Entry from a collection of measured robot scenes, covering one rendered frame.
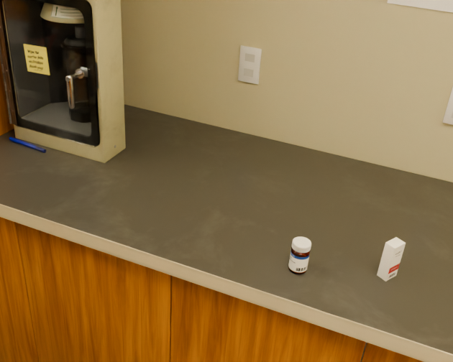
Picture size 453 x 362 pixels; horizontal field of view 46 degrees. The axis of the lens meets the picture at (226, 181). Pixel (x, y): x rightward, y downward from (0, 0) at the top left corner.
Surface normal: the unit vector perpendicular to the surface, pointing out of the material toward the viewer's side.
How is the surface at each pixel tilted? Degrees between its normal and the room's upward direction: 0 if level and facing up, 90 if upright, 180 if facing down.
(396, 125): 90
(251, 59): 90
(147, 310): 90
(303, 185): 0
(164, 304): 90
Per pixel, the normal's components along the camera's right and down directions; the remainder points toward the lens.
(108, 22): 0.92, 0.25
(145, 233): 0.07, -0.86
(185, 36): -0.39, 0.44
